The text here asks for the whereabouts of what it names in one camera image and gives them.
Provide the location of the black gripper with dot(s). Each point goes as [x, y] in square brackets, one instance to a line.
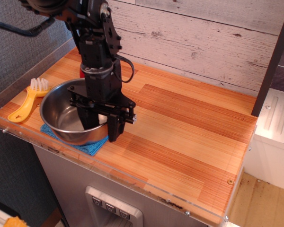
[103, 95]

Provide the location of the steel bowl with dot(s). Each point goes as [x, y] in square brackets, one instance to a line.
[62, 118]

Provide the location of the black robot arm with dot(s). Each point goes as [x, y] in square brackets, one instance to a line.
[91, 25]

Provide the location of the blue cloth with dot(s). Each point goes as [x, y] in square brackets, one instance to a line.
[90, 149]

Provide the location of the grey toy fridge cabinet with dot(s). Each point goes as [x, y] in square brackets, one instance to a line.
[69, 181]

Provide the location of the yellow scrub brush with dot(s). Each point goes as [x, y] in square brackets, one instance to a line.
[38, 87]

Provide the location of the silver dispenser panel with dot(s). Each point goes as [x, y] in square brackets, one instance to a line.
[108, 211]

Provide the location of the yellow object bottom left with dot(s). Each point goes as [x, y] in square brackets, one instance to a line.
[15, 222]

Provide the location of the clear acrylic table guard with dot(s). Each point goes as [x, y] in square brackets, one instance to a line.
[186, 148]

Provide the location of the white toy sink unit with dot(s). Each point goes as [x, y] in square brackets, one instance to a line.
[265, 156]

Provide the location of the dark right frame post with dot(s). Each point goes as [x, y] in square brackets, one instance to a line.
[270, 72]

